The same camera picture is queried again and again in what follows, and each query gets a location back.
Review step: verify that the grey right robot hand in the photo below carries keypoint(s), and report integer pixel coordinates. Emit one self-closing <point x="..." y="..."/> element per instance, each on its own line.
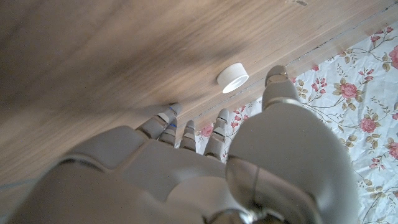
<point x="155" y="180"/>

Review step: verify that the floral backdrop cloth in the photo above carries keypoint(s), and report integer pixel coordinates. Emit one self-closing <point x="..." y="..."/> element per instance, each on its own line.
<point x="357" y="109"/>

